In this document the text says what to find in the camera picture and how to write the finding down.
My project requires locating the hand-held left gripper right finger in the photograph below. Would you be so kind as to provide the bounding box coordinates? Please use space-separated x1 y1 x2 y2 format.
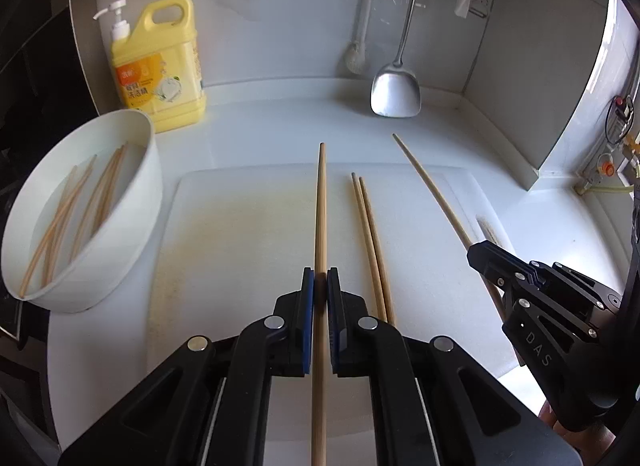
325 267 583 466

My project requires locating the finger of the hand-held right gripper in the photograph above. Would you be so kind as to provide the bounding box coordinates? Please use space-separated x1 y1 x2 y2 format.
479 241 622 313
466 242 599 343

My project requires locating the stainless steel spatula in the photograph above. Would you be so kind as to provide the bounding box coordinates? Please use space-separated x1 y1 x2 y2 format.
370 0 436 118

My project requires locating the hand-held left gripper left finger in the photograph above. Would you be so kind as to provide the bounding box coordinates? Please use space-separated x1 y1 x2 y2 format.
57 267 317 466

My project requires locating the white bottle brush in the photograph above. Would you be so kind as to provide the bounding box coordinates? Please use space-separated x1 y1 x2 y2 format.
345 0 383 74

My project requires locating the white plastic cutting board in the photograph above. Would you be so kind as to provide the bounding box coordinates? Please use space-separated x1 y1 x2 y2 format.
146 164 523 397

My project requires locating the black gas stove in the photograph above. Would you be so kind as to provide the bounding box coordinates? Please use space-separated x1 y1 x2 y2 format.
0 291 51 349

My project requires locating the bunch of wooden chopsticks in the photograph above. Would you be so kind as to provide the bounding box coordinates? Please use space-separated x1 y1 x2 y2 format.
19 142 130 297

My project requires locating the person's right hand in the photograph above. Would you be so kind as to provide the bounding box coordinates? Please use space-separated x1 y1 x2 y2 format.
539 396 618 466

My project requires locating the yellow gas hose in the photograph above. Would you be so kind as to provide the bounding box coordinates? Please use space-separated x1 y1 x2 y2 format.
575 185 636 195

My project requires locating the gas valve with orange knob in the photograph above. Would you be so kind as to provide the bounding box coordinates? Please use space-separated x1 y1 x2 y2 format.
575 146 618 194

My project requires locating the white plastic basin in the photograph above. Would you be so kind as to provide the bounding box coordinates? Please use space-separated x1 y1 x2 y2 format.
0 109 163 314

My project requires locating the black cable loop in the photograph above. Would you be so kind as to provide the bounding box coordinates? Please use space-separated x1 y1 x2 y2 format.
605 96 636 147

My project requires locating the yellow detergent pump bottle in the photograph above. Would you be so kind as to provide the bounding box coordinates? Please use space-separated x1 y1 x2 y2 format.
92 0 207 135

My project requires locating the long wooden chopstick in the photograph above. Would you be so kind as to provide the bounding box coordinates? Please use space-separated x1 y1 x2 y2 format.
392 133 525 369
310 142 329 466
358 177 397 327
351 173 388 323

